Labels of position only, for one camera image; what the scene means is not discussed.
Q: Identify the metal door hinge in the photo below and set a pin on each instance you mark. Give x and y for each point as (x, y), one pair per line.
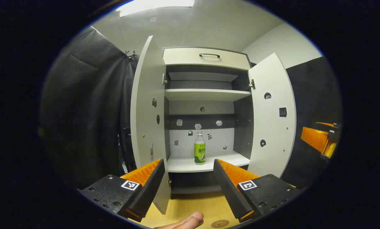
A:
(252, 84)
(165, 79)

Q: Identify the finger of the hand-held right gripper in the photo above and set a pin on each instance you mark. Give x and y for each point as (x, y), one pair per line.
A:
(314, 138)

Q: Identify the black cloth clip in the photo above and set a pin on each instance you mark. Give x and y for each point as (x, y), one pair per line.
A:
(126, 54)
(133, 54)

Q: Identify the green label clear bottle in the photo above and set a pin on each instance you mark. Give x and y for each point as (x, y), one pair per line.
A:
(200, 152)

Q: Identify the white cabinet door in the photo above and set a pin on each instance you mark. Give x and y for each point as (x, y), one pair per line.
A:
(148, 111)
(272, 121)

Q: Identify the white and grey cabinet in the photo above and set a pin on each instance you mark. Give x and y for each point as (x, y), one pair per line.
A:
(190, 108)

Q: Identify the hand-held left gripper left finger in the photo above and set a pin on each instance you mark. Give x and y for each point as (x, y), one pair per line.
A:
(151, 187)

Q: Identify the black metal stand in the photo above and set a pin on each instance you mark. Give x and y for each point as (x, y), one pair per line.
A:
(125, 149)

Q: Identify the white cabinet drawer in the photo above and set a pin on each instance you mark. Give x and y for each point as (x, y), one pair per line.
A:
(190, 60)

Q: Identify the round brown coaster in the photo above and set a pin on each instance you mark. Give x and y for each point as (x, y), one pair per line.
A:
(220, 224)

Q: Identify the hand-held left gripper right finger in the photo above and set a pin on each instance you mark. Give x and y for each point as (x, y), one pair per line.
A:
(228, 190)

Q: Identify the black backdrop cloth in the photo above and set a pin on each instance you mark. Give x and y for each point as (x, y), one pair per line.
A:
(307, 95)
(81, 111)

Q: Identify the ceiling light panel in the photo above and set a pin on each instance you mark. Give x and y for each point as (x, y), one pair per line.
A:
(155, 5)

